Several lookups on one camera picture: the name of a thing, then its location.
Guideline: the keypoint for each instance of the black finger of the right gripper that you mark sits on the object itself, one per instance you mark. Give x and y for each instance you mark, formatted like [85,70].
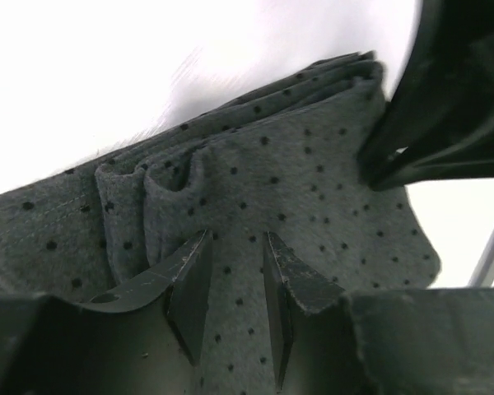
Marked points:
[440,121]

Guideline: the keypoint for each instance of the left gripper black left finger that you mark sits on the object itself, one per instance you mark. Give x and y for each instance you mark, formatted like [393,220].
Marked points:
[157,317]

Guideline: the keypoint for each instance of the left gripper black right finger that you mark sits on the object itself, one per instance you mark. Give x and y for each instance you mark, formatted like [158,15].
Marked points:
[306,323]

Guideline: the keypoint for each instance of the black skirt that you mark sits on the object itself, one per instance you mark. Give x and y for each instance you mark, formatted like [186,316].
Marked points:
[280,158]

